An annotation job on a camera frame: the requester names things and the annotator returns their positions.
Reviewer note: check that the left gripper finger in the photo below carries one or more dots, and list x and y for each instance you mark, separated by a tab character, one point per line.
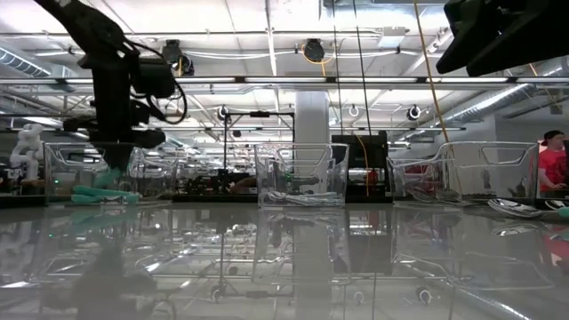
117	157

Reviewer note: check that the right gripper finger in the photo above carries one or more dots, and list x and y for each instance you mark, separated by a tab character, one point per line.
533	49
484	31

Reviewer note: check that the spoons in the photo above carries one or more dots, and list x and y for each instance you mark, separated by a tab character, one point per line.
284	197

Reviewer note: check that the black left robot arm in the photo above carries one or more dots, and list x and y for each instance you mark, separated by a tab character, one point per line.
84	26

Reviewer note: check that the black background robot arm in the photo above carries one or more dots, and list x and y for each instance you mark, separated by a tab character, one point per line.
218	182

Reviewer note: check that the clear plastic bin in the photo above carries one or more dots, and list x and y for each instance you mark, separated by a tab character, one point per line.
311	173
151	173
511	178

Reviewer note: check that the white humanoid robot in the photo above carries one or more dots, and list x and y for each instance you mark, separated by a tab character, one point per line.
29	142

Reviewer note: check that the person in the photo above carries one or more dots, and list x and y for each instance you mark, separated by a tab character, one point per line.
553	164

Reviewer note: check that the long ceiling light strip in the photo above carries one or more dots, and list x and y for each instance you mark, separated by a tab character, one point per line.
289	80

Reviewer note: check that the black equipment rack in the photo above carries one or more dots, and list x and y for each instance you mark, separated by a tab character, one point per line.
351	155

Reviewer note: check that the white building column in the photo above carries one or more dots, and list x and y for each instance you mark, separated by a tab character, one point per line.
311	115

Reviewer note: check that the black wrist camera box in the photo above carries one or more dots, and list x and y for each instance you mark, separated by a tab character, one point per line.
155	77

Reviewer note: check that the silver ventilation duct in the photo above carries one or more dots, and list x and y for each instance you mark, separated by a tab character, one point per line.
511	95
22	62

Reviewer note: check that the black table frame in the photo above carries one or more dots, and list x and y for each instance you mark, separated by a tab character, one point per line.
213	199

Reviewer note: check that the black metal camera rig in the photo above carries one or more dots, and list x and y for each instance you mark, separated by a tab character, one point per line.
260	114

